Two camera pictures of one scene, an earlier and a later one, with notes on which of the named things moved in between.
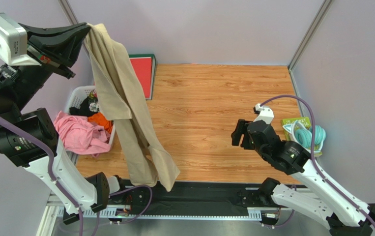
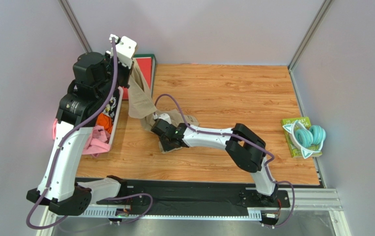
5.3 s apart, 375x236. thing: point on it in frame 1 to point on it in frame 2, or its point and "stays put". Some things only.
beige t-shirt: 148,159 to 142,106
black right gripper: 245,131 to 158,127
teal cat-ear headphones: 302,135 stays put
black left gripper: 56,48 to 127,71
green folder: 153,70 stays put
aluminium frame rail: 53,213 stays put
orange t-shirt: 99,119 stays put
